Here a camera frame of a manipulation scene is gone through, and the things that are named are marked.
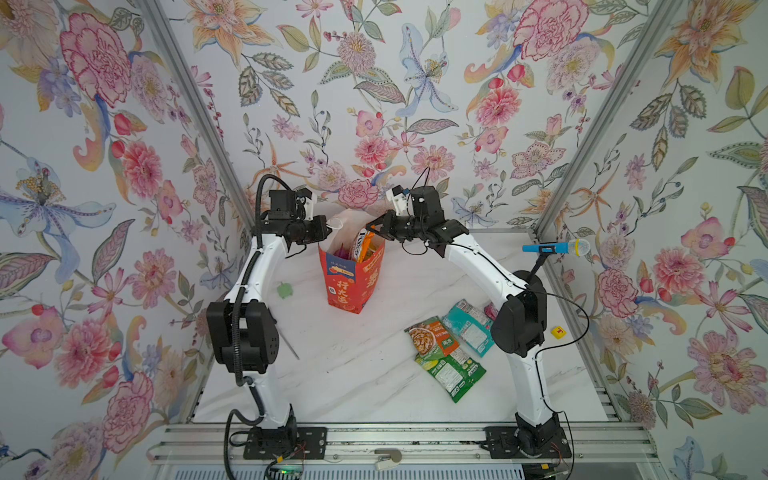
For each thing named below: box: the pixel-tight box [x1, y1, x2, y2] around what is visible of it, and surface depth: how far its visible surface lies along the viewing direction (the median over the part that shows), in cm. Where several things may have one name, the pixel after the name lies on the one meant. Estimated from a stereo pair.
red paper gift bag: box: [318, 209, 386, 314], surface depth 86 cm
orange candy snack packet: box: [353, 228, 374, 263], surface depth 82 cm
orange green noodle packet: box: [404, 316, 460, 363], surface depth 90 cm
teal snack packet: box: [442, 299, 495, 358], surface depth 95 cm
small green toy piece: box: [277, 281, 293, 299], surface depth 106 cm
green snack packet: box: [414, 348, 487, 404], surface depth 86 cm
